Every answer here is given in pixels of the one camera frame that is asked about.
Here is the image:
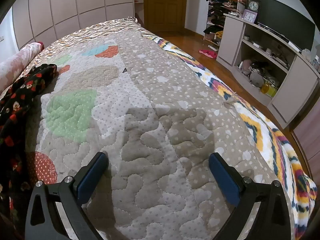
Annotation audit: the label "pink floral duvet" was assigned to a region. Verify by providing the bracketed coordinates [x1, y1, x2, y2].
[0, 42, 44, 91]

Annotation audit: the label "wooden door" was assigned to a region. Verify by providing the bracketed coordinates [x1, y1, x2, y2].
[143, 0, 188, 32]

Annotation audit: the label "geometric patterned bed sheet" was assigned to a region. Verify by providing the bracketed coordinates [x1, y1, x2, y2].
[15, 17, 144, 80]

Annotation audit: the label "shelf rack with clothes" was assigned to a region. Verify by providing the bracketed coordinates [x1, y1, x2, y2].
[203, 0, 247, 47]

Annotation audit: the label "quilted polka dot bedspread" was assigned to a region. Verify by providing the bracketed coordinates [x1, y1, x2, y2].
[24, 31, 296, 240]

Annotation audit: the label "colourful zigzag fleece blanket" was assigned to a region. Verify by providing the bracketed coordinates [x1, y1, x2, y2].
[150, 34, 318, 240]

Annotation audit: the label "black floral dress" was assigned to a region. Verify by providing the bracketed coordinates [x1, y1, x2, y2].
[0, 64, 58, 240]

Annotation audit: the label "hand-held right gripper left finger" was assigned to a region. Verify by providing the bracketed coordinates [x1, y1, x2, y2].
[24, 151, 110, 240]

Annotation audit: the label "flat screen television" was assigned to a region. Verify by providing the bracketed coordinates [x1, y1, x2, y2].
[257, 0, 316, 52]

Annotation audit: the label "dark ornate table clock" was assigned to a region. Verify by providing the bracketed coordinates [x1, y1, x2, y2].
[246, 0, 261, 18]

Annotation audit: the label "white narrow open shelf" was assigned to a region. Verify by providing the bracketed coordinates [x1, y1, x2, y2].
[133, 0, 145, 26]

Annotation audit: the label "pink square clock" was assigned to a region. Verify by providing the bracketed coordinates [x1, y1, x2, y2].
[242, 9, 258, 23]

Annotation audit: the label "yellow container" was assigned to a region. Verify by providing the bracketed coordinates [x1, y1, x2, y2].
[261, 81, 278, 97]

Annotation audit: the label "pink slippers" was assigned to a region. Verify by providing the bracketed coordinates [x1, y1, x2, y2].
[199, 49, 218, 59]

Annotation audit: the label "pale pink wardrobe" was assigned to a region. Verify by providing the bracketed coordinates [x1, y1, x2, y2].
[11, 0, 136, 51]

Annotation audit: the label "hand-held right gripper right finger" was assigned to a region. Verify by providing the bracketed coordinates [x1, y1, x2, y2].
[209, 152, 293, 240]

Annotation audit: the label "white television cabinet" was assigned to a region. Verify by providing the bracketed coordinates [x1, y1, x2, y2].
[216, 13, 320, 129]

